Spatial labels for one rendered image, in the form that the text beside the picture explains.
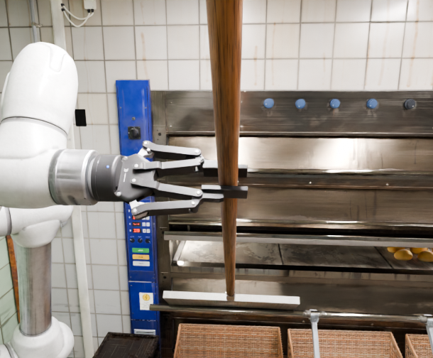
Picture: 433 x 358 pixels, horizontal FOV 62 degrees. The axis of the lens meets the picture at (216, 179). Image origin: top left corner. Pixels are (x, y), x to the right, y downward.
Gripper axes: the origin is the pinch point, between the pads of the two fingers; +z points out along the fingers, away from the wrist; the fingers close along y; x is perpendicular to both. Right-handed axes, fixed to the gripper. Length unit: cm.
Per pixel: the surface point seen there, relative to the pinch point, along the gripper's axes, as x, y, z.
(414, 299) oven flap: -151, -11, 98
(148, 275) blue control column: -145, -16, -43
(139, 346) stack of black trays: -152, 18, -45
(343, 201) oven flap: -118, -51, 56
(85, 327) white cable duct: -170, 9, -81
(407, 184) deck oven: -110, -57, 86
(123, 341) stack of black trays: -155, 16, -55
